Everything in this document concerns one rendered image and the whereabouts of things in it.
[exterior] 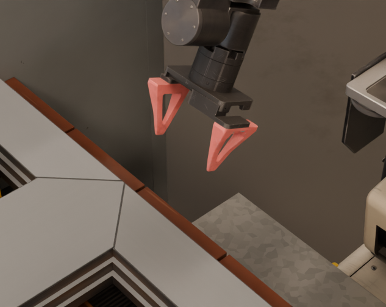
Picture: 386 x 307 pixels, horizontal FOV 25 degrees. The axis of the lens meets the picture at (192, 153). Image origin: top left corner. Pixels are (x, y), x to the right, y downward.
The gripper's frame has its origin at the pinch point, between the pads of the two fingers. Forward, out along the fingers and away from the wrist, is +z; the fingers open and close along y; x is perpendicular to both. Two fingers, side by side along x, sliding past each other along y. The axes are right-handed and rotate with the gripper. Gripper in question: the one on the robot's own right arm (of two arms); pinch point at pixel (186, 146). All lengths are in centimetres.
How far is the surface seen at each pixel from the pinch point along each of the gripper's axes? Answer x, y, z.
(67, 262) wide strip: -9.4, -4.8, 19.4
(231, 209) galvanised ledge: 31.0, -8.9, 19.8
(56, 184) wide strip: -2.4, -17.5, 15.8
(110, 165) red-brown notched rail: 9.1, -18.9, 14.5
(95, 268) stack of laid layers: -6.1, -2.6, 19.7
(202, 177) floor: 108, -68, 57
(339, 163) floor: 137, -45, 42
